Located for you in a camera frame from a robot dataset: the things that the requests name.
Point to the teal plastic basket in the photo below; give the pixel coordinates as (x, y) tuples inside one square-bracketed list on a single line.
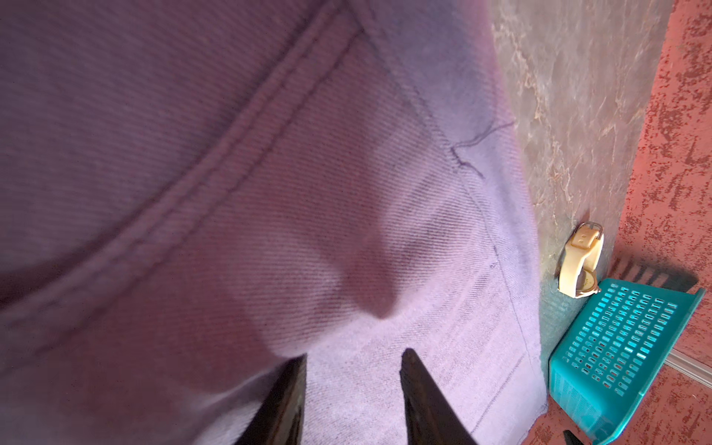
[(601, 370)]

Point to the beige rubber band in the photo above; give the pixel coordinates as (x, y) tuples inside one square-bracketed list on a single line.
[(577, 275)]

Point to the purple trousers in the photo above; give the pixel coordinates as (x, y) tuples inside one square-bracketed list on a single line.
[(194, 193)]

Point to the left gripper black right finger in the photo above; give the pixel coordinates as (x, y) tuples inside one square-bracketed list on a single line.
[(429, 417)]

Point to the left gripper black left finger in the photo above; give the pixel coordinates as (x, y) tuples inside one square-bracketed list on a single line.
[(280, 419)]

